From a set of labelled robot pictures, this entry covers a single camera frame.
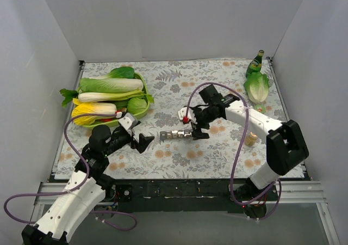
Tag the clear pill bottle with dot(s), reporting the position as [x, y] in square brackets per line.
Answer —
[250, 139]

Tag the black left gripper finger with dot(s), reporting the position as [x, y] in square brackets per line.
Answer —
[134, 124]
[144, 142]

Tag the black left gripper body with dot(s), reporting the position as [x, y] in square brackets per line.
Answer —
[136, 141]

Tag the floral table mat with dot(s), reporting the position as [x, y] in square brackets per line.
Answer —
[172, 85]

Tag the toy bok choy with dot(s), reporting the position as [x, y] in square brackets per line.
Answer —
[121, 72]

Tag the toy yellow napa cabbage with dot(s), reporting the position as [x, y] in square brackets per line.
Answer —
[97, 110]

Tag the toy lettuce head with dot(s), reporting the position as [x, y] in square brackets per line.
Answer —
[257, 87]

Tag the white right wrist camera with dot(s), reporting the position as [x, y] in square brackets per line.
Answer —
[186, 115]

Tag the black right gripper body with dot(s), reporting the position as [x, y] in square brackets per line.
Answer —
[197, 124]

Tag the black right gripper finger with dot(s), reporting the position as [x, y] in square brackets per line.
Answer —
[194, 131]
[204, 132]

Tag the green glass bottle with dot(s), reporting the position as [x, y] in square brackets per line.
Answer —
[256, 64]

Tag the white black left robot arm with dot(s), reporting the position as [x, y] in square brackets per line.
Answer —
[87, 186]

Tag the toy round green cabbage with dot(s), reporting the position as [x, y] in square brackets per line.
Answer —
[136, 105]

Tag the toy white celery stalk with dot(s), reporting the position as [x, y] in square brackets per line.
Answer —
[74, 96]

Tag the clear weekly pill organizer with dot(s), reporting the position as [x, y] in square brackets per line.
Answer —
[175, 134]

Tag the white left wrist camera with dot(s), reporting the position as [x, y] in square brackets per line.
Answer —
[128, 122]

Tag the toy red pepper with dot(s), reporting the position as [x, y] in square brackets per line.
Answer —
[105, 120]

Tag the toy green napa cabbage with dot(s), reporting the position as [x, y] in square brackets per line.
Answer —
[110, 85]

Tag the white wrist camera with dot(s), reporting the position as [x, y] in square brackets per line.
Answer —
[186, 115]
[128, 122]

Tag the green plastic tray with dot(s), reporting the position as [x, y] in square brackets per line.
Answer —
[119, 105]

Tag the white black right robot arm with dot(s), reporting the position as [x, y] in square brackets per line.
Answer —
[285, 144]

